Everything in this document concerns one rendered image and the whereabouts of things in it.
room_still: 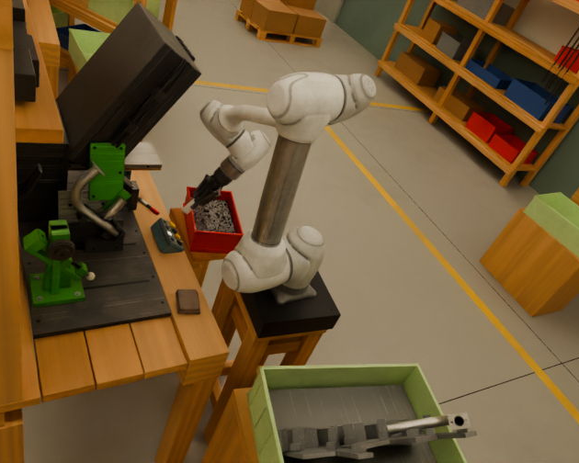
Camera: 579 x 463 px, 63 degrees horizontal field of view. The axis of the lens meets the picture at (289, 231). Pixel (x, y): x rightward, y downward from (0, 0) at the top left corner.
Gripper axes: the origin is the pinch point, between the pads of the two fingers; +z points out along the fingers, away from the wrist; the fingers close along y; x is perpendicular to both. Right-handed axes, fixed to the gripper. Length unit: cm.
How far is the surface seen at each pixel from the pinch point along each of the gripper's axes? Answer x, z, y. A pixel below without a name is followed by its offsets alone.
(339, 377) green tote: -31, -8, -81
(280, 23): -310, -122, 509
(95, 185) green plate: 36.0, 12.4, 1.0
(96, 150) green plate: 43.0, 2.5, 4.4
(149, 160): 17.4, -0.8, 16.4
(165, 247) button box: 4.9, 14.3, -13.2
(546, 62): -357, -295, 179
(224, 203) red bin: -30.1, -2.8, 18.9
